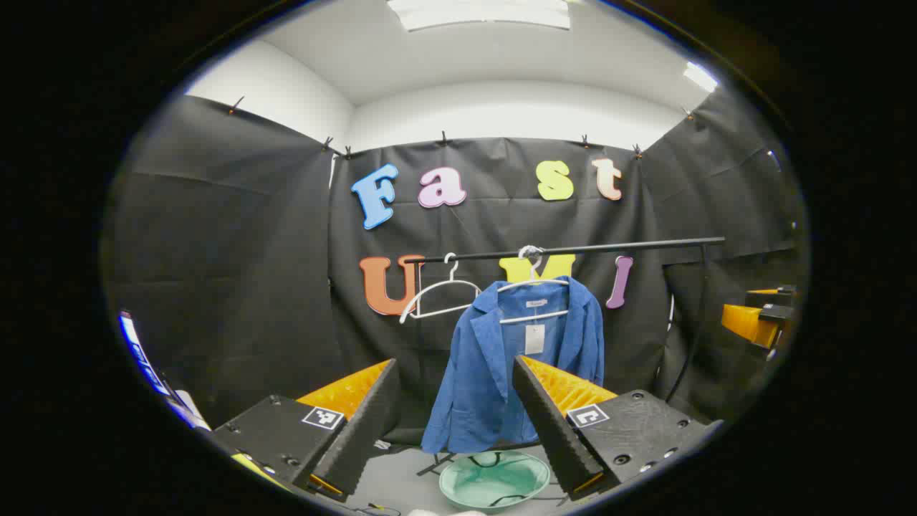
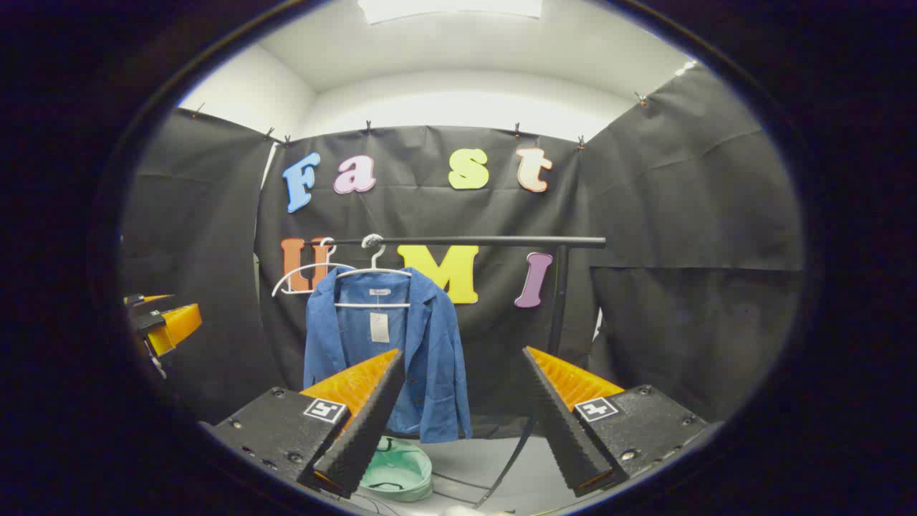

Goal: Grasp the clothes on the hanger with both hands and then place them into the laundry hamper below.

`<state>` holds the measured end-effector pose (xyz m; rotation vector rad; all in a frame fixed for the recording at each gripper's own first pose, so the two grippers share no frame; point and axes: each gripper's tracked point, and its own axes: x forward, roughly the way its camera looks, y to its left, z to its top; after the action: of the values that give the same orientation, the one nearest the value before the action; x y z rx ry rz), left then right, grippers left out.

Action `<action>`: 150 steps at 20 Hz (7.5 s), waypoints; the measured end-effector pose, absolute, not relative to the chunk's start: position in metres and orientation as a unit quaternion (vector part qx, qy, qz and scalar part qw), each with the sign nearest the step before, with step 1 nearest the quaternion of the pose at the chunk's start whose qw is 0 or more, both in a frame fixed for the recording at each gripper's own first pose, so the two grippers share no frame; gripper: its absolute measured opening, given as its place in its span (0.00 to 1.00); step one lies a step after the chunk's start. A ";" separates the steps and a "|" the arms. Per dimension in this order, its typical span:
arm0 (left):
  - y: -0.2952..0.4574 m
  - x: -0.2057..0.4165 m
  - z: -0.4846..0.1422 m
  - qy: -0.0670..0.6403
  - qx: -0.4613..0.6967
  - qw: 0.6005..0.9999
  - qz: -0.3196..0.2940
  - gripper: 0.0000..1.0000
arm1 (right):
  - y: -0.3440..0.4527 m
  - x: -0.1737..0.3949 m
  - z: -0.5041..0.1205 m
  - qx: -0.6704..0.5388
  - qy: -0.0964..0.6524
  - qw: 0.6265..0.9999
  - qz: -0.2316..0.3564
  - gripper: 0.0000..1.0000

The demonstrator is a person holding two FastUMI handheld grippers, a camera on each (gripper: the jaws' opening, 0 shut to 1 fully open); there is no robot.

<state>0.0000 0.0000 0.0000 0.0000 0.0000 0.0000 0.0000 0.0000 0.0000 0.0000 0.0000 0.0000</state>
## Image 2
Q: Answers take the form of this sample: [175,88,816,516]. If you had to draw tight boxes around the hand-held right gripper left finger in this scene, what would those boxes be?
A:
[208,349,406,500]

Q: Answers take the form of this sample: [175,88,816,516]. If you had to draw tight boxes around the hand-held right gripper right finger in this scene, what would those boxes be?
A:
[522,346,710,497]

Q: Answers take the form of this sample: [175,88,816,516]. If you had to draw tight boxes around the green laundry hamper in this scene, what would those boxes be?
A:
[356,436,434,502]

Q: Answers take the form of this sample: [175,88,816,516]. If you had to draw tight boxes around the blue corduroy jacket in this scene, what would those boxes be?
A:
[303,267,474,444]

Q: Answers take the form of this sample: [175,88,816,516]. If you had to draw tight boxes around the white clothes hanger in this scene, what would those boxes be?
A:
[334,234,413,309]
[271,236,357,298]

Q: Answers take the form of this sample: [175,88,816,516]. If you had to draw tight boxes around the black clothes rack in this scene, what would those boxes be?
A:
[324,235,607,508]

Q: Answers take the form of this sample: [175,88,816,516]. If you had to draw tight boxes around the black floor cables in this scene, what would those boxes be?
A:
[430,469,495,507]

